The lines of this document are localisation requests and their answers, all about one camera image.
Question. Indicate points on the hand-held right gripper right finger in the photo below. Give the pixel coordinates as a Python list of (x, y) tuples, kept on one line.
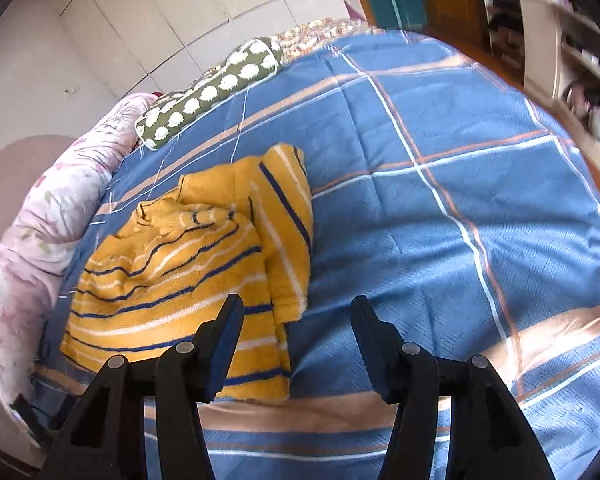
[(370, 355)]

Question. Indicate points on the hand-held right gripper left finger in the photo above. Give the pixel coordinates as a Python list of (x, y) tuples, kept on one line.
[(226, 355)]

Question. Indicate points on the yellow striped sweater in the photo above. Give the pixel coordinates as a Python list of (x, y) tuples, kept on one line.
[(180, 280)]

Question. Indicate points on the blue plaid bed sheet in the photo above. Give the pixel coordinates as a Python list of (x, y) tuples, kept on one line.
[(430, 210)]

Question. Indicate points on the pink floral quilt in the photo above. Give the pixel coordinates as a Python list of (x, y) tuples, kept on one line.
[(45, 240)]

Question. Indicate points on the green white-dotted pillow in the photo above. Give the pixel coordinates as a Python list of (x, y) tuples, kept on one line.
[(210, 91)]

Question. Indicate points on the patterned beige pillow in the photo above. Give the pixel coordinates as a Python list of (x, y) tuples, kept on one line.
[(315, 37)]

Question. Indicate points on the white wardrobe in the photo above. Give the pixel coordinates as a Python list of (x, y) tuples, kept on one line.
[(145, 25)]

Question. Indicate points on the wooden shelf unit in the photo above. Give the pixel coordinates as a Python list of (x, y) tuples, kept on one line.
[(560, 45)]

